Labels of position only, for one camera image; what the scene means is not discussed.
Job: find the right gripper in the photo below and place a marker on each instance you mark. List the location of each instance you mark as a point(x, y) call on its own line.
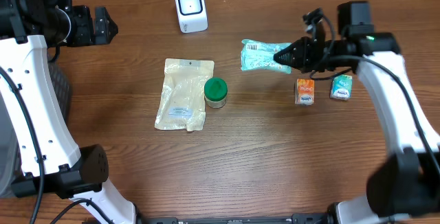
point(303, 50)

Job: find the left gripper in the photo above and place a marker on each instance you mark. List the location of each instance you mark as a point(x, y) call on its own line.
point(89, 35)

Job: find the teal tissue packet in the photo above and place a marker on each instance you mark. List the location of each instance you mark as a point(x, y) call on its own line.
point(257, 55)

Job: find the orange snack packet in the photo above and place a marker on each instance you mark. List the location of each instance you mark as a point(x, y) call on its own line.
point(304, 91)

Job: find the green tissue packet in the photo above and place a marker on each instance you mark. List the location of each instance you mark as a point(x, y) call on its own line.
point(341, 87)

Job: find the green lid jar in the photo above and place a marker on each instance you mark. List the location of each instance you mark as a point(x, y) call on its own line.
point(215, 91)

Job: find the beige paper pouch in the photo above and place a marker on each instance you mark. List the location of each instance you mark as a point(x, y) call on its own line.
point(182, 104)

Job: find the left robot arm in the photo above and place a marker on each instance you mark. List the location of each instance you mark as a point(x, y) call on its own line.
point(38, 151)

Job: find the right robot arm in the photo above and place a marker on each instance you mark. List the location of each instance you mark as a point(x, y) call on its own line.
point(406, 185)

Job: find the white barcode scanner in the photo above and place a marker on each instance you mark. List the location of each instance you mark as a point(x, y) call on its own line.
point(192, 15)

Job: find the grey plastic mesh basket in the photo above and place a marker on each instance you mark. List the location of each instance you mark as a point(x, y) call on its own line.
point(10, 152)

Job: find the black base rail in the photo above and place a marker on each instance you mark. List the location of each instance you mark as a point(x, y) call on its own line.
point(293, 219)

